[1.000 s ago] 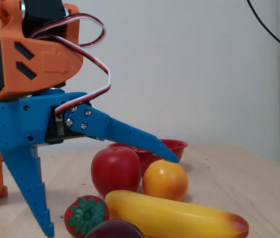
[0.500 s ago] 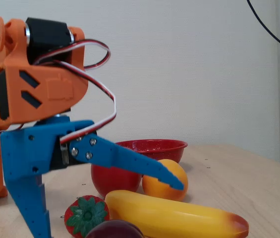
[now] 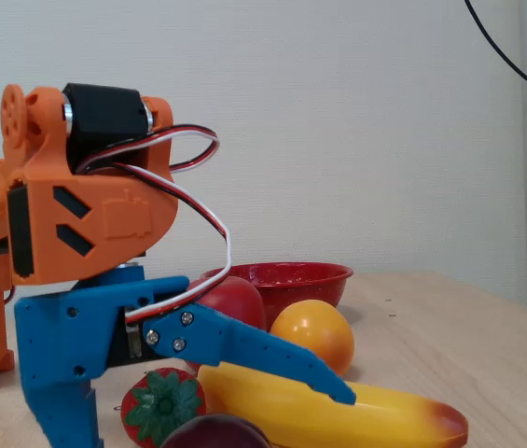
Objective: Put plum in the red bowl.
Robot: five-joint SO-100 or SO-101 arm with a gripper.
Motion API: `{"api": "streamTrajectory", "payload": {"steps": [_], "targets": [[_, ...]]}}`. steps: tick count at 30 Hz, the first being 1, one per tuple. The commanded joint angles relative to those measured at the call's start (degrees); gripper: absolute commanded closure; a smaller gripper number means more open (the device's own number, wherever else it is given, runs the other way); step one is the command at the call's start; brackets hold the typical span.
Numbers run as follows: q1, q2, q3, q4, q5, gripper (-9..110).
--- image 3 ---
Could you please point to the purple toy plum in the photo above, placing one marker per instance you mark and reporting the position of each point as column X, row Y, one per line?
column 218, row 434

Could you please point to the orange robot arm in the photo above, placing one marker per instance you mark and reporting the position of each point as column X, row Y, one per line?
column 81, row 224

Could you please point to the toy orange fruit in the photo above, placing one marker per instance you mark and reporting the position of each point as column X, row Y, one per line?
column 310, row 331

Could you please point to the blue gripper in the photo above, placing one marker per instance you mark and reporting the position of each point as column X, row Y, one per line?
column 74, row 327

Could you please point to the red speckled enamel bowl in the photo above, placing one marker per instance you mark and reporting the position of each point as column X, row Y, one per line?
column 300, row 284

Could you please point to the red toy apple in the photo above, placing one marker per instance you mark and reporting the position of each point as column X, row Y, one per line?
column 239, row 301

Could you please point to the red toy strawberry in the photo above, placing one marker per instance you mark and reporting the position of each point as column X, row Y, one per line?
column 162, row 406

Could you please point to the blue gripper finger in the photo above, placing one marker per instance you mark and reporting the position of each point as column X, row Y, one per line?
column 244, row 343

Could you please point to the yellow toy banana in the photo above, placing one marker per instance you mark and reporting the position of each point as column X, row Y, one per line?
column 384, row 420

